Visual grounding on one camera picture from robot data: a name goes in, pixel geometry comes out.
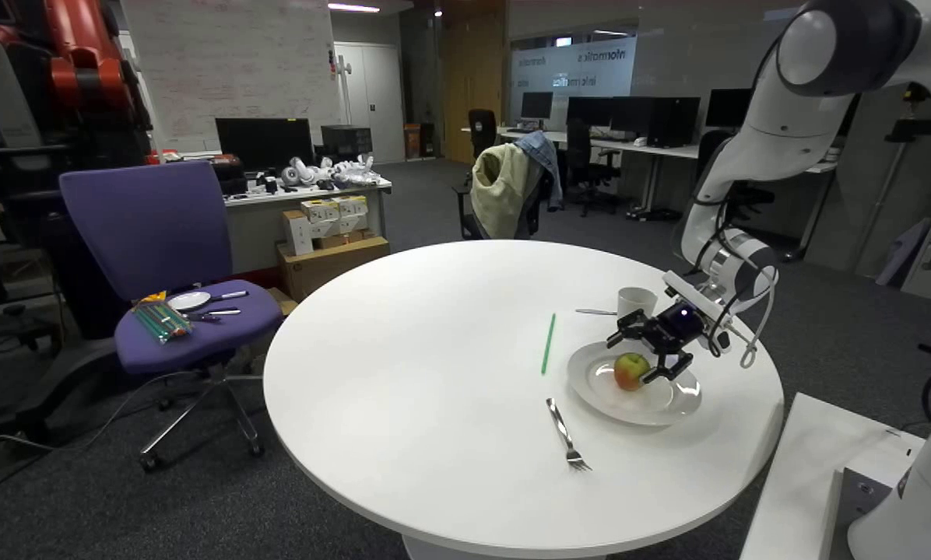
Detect white robot mounting table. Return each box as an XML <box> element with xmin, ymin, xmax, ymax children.
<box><xmin>741</xmin><ymin>388</ymin><xmax>929</xmax><ymax>560</ymax></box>

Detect green and red apple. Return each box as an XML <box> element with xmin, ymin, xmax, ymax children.
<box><xmin>611</xmin><ymin>353</ymin><xmax>651</xmax><ymax>395</ymax></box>

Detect green striped packet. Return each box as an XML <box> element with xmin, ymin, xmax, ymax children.
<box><xmin>131</xmin><ymin>299</ymin><xmax>194</xmax><ymax>347</ymax></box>

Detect black double monitor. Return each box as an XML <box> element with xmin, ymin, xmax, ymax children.
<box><xmin>567</xmin><ymin>92</ymin><xmax>705</xmax><ymax>150</ymax></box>

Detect monitor with bluish screen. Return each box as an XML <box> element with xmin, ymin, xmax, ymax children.
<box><xmin>520</xmin><ymin>91</ymin><xmax>556</xmax><ymax>120</ymax></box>

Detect white door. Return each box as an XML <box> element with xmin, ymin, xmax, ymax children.
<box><xmin>330</xmin><ymin>39</ymin><xmax>407</xmax><ymax>168</ymax></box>

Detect silver metal fork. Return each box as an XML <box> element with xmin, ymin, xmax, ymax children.
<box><xmin>542</xmin><ymin>395</ymin><xmax>590</xmax><ymax>474</ymax></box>

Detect brown cardboard box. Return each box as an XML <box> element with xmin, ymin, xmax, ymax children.
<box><xmin>274</xmin><ymin>233</ymin><xmax>392</xmax><ymax>304</ymax></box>

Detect blue cloth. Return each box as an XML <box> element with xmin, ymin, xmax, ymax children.
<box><xmin>513</xmin><ymin>132</ymin><xmax>567</xmax><ymax>204</ymax></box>

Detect ceiling light strip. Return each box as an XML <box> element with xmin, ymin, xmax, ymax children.
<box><xmin>323</xmin><ymin>0</ymin><xmax>384</xmax><ymax>19</ymax></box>

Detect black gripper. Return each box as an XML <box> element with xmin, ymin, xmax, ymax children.
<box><xmin>605</xmin><ymin>299</ymin><xmax>711</xmax><ymax>388</ymax></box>

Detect small black monitor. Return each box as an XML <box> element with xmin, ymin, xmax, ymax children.
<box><xmin>319</xmin><ymin>125</ymin><xmax>378</xmax><ymax>164</ymax></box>

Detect white plastic bag pile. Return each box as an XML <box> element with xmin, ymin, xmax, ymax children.
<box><xmin>281</xmin><ymin>151</ymin><xmax>384</xmax><ymax>192</ymax></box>

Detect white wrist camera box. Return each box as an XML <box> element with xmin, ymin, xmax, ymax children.
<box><xmin>661</xmin><ymin>265</ymin><xmax>745</xmax><ymax>362</ymax></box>

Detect beige jacket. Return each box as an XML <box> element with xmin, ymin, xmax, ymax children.
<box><xmin>467</xmin><ymin>140</ymin><xmax>534</xmax><ymax>244</ymax></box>

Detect white cluttered desk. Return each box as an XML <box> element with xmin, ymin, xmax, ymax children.
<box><xmin>218</xmin><ymin>173</ymin><xmax>396</xmax><ymax>277</ymax></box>

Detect white ceramic plate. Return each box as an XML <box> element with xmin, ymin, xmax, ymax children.
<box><xmin>564</xmin><ymin>338</ymin><xmax>706</xmax><ymax>432</ymax></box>

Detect long white office desk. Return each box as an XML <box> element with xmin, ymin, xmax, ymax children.
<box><xmin>494</xmin><ymin>129</ymin><xmax>720</xmax><ymax>221</ymax></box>

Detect green plastic straw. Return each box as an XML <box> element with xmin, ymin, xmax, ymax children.
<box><xmin>538</xmin><ymin>310</ymin><xmax>559</xmax><ymax>376</ymax></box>

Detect black chair holding jacket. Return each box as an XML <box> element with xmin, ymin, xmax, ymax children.
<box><xmin>456</xmin><ymin>132</ymin><xmax>567</xmax><ymax>244</ymax></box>

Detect pale packaged goods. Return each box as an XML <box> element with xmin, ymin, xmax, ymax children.
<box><xmin>281</xmin><ymin>197</ymin><xmax>372</xmax><ymax>258</ymax></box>

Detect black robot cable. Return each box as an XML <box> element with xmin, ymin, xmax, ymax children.
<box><xmin>732</xmin><ymin>260</ymin><xmax>783</xmax><ymax>374</ymax></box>

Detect large black monitor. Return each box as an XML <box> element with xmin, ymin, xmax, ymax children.
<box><xmin>212</xmin><ymin>116</ymin><xmax>319</xmax><ymax>177</ymax></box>

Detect small white dish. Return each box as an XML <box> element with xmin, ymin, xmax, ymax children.
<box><xmin>164</xmin><ymin>288</ymin><xmax>215</xmax><ymax>315</ymax></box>

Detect purple office chair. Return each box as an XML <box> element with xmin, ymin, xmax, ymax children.
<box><xmin>0</xmin><ymin>158</ymin><xmax>288</xmax><ymax>475</ymax></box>

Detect white ceramic mug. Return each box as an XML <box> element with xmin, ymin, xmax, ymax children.
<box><xmin>612</xmin><ymin>283</ymin><xmax>661</xmax><ymax>325</ymax></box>

